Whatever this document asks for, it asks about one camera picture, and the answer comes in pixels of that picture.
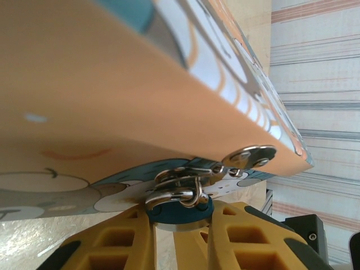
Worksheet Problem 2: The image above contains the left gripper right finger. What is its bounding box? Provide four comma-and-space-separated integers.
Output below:
172, 201, 331, 270

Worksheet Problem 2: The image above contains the small blue padlock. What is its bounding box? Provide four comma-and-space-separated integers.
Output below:
145, 187, 215, 233

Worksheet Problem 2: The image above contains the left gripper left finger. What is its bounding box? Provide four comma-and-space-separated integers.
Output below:
42, 207, 159, 270

